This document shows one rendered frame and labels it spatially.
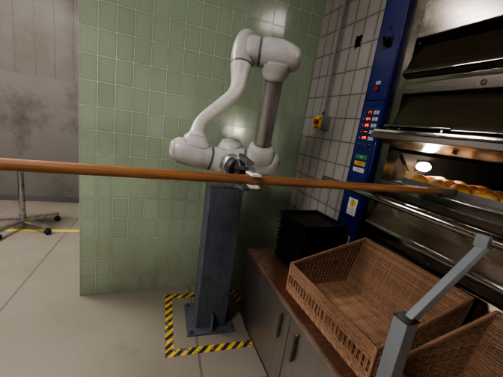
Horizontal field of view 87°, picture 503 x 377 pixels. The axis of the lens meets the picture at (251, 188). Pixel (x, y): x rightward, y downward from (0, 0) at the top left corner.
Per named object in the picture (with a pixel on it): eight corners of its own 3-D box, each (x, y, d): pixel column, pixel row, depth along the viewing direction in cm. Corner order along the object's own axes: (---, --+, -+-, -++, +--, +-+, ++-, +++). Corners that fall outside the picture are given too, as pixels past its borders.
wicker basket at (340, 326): (355, 279, 156) (366, 235, 150) (456, 358, 106) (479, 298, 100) (283, 288, 137) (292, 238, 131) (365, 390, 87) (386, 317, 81)
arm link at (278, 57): (243, 164, 177) (276, 168, 178) (241, 178, 164) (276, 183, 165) (260, 32, 128) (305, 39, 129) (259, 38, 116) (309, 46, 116)
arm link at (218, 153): (238, 179, 113) (208, 173, 108) (228, 172, 127) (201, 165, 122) (245, 155, 111) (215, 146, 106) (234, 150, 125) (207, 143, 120)
